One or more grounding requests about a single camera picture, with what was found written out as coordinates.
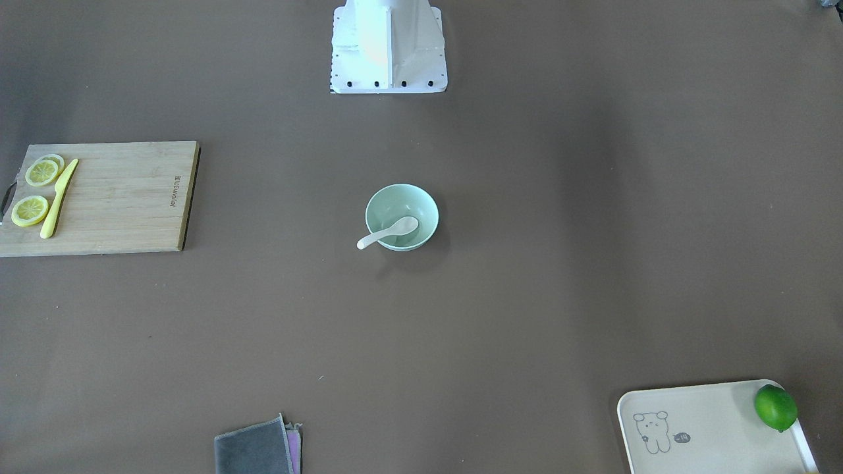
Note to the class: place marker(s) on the white ceramic spoon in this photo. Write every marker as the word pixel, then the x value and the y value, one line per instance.
pixel 403 226

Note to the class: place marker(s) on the lemon slice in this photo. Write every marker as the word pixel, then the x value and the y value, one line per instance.
pixel 45 170
pixel 30 211

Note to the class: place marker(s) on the green lime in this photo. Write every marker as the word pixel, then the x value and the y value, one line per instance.
pixel 775 407

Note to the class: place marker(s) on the pink purple cloth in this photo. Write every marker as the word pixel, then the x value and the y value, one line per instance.
pixel 295 446

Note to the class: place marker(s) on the lemon slice back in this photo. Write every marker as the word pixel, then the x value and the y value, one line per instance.
pixel 45 170

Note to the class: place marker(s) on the lemon slice front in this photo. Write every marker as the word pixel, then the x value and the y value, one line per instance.
pixel 30 211

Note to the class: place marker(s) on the cream plastic tray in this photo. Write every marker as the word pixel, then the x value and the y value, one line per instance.
pixel 708 428

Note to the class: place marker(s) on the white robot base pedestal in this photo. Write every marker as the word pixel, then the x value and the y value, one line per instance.
pixel 388 47

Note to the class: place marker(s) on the pale green bowl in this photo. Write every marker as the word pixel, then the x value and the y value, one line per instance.
pixel 397 201

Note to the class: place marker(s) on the yellow plastic knife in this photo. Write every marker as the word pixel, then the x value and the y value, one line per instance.
pixel 47 229

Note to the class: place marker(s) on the grey folded cloth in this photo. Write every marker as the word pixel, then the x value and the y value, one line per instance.
pixel 259 448

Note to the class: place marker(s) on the bamboo cutting board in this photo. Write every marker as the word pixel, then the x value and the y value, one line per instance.
pixel 122 198

